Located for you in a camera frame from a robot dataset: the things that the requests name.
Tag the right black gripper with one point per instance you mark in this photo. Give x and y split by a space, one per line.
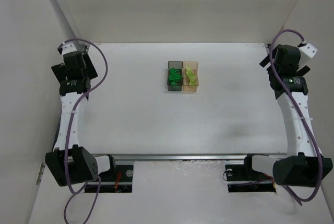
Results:
264 60

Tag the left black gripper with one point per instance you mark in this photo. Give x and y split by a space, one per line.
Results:
57 70

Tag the small green lego plate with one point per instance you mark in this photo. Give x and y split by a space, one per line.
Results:
174 71

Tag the yellow lego from cluster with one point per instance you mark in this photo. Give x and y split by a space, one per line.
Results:
191 78

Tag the yellow lego brick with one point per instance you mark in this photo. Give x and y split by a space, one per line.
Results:
192 82
190 73

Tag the green lego from cluster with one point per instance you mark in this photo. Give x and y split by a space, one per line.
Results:
176 77

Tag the green yellow lego cluster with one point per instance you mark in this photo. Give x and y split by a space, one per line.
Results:
174 83

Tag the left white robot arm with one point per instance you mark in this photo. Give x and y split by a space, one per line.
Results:
69 162

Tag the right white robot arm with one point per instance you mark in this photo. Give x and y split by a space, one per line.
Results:
303 161

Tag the light wooden container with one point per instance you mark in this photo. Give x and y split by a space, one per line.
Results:
187 65

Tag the dark grey transparent container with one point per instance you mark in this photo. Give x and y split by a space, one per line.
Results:
175 64

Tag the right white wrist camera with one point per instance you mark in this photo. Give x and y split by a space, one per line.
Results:
307 52

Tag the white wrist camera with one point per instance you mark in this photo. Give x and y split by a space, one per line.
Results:
307 52
71 46

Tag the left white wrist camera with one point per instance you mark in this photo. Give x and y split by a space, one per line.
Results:
71 46

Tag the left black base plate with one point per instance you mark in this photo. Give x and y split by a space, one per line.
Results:
118 181

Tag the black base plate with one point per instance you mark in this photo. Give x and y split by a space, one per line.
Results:
241 179
118 181

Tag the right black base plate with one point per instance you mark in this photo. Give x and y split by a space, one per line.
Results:
241 179

